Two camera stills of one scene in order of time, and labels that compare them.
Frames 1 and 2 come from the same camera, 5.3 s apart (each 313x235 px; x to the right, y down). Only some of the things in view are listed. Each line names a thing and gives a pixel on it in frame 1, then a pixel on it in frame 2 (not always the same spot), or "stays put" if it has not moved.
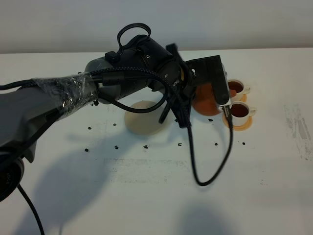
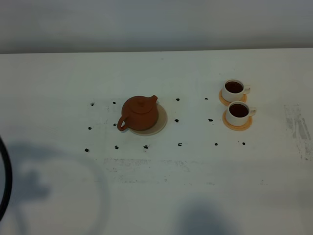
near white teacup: x=240 y=112 stays put
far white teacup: x=236 y=89 stays put
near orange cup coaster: x=241 y=128 stays put
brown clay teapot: x=203 y=101 → x=140 y=113
